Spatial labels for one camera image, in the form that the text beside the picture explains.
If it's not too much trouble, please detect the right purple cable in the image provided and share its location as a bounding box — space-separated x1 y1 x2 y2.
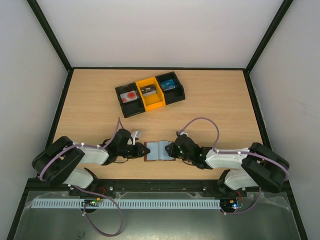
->
179 117 290 216

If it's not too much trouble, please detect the light blue cable duct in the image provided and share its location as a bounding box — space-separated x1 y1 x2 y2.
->
31 198 221 210

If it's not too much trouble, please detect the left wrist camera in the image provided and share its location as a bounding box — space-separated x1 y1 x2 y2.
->
130 130 142 145

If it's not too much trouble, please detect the brown leather card holder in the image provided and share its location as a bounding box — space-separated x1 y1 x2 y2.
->
144 140 176 162

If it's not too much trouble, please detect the black enclosure frame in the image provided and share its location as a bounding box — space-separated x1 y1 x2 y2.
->
6 0 308 240

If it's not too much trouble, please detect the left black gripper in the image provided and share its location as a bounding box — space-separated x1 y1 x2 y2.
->
117 142 151 159

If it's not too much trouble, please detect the yellow middle bin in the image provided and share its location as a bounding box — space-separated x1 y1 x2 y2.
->
135 77 166 112

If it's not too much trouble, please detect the right black bin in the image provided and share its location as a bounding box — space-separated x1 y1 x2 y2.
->
155 71 186 105

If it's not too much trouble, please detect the black bin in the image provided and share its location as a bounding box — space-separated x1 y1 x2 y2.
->
115 82 146 118
155 71 186 105

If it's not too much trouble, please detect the red white card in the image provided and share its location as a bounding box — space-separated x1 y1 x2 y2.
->
120 90 138 103

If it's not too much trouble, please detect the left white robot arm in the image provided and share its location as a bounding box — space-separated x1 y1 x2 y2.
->
31 128 150 189

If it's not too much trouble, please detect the grey vip card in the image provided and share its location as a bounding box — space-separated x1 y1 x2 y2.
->
140 84 157 97

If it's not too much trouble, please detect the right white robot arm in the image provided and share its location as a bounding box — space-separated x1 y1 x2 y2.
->
164 134 290 196

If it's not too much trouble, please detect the left black bin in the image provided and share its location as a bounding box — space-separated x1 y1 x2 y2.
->
115 82 146 118

